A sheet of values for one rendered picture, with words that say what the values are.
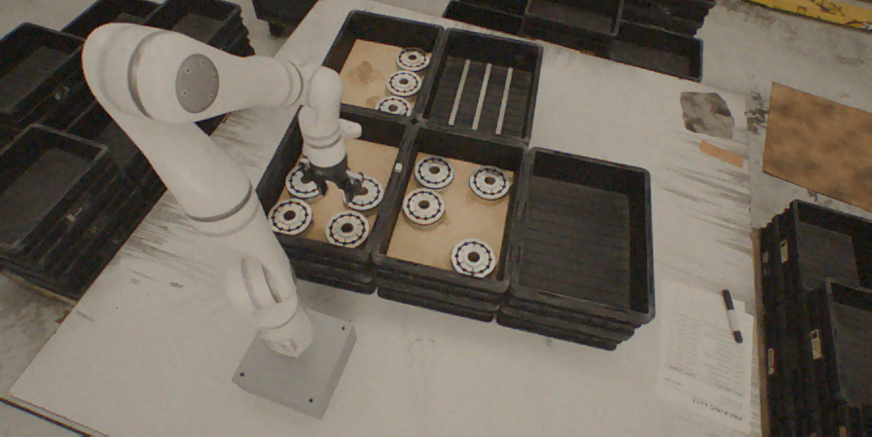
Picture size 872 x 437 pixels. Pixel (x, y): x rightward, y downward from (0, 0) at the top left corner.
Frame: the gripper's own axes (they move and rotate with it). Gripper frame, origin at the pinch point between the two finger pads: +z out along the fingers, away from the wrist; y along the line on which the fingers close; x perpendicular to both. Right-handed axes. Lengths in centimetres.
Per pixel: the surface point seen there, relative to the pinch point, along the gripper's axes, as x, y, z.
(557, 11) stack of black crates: 157, 32, 50
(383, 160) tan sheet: 22.5, 1.3, 14.8
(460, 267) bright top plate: -1.9, 29.9, 12.3
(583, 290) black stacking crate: 4, 58, 16
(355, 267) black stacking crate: -9.7, 7.5, 12.5
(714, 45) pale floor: 235, 128, 100
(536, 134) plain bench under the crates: 58, 38, 28
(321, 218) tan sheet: 0.4, -6.1, 14.7
